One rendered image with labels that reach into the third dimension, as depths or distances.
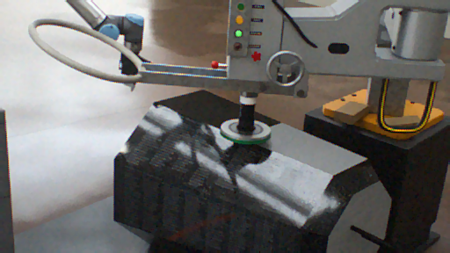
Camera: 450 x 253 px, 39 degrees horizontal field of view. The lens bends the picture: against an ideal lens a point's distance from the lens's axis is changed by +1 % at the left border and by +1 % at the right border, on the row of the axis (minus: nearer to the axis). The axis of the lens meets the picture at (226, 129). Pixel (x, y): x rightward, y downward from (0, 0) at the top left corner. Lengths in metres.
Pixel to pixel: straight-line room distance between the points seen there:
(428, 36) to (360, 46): 0.26
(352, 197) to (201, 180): 0.65
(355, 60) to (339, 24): 0.16
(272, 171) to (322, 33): 0.59
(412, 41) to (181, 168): 1.11
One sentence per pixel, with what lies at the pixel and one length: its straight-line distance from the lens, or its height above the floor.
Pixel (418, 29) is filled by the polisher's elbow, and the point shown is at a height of 1.37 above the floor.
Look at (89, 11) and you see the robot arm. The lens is 2.83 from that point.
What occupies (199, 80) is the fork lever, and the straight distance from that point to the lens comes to 2.53.
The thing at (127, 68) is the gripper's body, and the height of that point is 0.98.
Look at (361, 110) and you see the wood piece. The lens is 3.22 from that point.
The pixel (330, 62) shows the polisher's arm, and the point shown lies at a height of 1.22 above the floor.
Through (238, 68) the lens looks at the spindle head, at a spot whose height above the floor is 1.18.
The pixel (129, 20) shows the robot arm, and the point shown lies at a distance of 2.99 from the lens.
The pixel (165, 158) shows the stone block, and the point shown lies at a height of 0.67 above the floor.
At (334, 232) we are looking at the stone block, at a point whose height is 0.64.
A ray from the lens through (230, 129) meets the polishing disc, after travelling 2.64.
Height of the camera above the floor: 1.89
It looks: 22 degrees down
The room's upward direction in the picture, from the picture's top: 4 degrees clockwise
